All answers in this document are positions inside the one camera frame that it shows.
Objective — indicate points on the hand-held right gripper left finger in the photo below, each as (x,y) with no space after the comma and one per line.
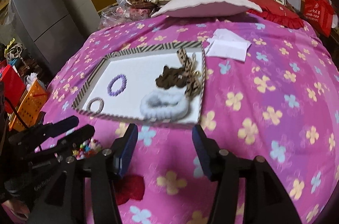
(127,146)

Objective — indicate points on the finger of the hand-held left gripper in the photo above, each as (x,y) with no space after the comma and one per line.
(66,123)
(82,132)

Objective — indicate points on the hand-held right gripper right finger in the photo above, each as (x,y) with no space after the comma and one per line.
(202,154)

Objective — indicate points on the striped cardboard tray box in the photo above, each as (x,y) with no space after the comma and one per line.
(132,105)

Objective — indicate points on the red bow hair clip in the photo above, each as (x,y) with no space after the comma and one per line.
(129,188)

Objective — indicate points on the orange plastic basket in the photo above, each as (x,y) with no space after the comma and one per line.
(29,107)

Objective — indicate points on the white fluffy scrunchie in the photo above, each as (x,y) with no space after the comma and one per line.
(169,112)

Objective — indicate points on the white crumpled tissue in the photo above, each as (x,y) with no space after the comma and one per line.
(33,78)

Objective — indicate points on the red paper bag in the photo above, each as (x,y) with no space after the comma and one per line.
(12,83)

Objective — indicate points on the pink floral bed sheet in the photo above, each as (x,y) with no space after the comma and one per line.
(264,107)

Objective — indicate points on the brown scrunchie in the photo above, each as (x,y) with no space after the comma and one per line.
(169,78)

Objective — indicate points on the leopard print bow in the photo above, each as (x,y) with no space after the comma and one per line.
(189,65)

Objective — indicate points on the grey refrigerator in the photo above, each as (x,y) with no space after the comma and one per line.
(45,17)

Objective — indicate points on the white paper sheet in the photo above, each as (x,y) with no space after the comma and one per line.
(227,46)

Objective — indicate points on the clear plastic bag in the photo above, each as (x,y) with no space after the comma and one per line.
(124,12)

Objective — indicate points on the pale pink pillow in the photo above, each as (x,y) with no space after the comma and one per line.
(206,4)

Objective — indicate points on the red ruffled cushion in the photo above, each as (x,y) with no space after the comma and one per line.
(275,11)

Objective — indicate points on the red shopping bag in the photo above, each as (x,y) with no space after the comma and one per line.
(317,15)

